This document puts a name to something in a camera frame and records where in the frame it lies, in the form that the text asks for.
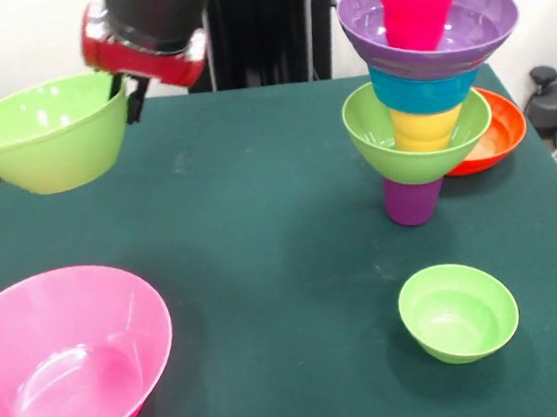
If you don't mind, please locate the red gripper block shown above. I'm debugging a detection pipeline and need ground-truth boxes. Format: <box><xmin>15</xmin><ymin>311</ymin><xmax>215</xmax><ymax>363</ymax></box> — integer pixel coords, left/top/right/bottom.
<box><xmin>75</xmin><ymin>0</ymin><xmax>218</xmax><ymax>131</ymax></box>

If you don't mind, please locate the blue plastic bowl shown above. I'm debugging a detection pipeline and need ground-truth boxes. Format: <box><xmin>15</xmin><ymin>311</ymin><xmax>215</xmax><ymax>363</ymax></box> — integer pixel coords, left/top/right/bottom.
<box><xmin>367</xmin><ymin>48</ymin><xmax>487</xmax><ymax>121</ymax></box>

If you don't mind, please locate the yellow plastic cup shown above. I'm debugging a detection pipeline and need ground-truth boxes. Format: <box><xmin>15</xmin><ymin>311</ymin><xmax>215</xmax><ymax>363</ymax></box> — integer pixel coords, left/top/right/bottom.
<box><xmin>389</xmin><ymin>99</ymin><xmax>469</xmax><ymax>157</ymax></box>

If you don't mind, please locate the red plastic cup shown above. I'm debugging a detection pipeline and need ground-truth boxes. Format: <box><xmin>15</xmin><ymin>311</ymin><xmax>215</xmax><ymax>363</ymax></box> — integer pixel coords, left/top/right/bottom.
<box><xmin>380</xmin><ymin>0</ymin><xmax>469</xmax><ymax>57</ymax></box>

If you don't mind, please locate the purple plastic cup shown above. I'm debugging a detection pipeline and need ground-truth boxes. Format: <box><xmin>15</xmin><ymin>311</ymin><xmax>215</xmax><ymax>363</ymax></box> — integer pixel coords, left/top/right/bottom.
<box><xmin>381</xmin><ymin>172</ymin><xmax>449</xmax><ymax>230</ymax></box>

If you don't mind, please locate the purple plastic bowl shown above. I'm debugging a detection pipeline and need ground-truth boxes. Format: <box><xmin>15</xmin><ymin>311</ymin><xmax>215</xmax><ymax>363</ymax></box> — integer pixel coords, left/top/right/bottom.
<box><xmin>335</xmin><ymin>0</ymin><xmax>527</xmax><ymax>86</ymax></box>

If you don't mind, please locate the orange-red plastic bowl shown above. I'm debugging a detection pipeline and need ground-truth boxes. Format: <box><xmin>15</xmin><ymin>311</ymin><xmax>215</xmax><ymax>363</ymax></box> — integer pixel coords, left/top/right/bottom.
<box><xmin>435</xmin><ymin>81</ymin><xmax>533</xmax><ymax>179</ymax></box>

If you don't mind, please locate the dark green tablecloth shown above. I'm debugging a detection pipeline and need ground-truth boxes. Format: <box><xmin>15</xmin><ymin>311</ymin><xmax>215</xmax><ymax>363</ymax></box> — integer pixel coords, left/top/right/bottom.
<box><xmin>0</xmin><ymin>49</ymin><xmax>557</xmax><ymax>417</ymax></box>

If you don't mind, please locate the large pink plastic bowl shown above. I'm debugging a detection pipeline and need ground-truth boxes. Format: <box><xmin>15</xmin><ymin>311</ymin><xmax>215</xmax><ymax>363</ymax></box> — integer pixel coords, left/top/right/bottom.
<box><xmin>0</xmin><ymin>255</ymin><xmax>184</xmax><ymax>417</ymax></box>

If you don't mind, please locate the small green plastic bowl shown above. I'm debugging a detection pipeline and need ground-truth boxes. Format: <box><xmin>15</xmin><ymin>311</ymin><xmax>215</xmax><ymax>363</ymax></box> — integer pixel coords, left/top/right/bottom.
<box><xmin>393</xmin><ymin>255</ymin><xmax>525</xmax><ymax>371</ymax></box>

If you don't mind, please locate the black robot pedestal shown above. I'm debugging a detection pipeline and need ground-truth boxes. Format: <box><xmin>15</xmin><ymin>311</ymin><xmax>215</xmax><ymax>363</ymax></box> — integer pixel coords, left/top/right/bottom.
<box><xmin>178</xmin><ymin>0</ymin><xmax>348</xmax><ymax>97</ymax></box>

